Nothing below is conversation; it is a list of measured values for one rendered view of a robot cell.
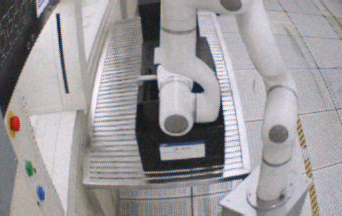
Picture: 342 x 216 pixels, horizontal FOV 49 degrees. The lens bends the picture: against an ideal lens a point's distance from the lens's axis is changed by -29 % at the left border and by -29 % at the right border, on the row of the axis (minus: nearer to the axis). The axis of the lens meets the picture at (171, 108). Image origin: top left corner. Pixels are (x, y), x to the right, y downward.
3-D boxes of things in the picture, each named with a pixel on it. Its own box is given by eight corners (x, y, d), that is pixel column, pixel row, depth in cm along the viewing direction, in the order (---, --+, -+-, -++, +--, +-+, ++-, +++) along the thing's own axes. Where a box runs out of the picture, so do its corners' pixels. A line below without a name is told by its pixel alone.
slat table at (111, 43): (235, 261, 206) (251, 172, 162) (125, 269, 209) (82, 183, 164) (225, 117, 311) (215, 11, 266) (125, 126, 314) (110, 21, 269)
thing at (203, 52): (219, 90, 202) (217, 62, 194) (143, 98, 202) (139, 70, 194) (209, 53, 226) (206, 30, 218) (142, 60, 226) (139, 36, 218)
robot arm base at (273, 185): (301, 183, 150) (309, 147, 139) (273, 215, 140) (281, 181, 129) (268, 167, 162) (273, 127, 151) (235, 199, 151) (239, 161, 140)
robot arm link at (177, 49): (220, 20, 127) (216, 108, 146) (160, 16, 127) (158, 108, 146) (224, 34, 120) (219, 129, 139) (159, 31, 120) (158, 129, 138)
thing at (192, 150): (142, 172, 168) (134, 133, 158) (144, 121, 191) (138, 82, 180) (225, 165, 167) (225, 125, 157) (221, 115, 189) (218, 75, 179)
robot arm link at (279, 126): (294, 142, 143) (299, 81, 129) (287, 180, 129) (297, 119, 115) (264, 141, 146) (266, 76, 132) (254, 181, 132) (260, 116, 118)
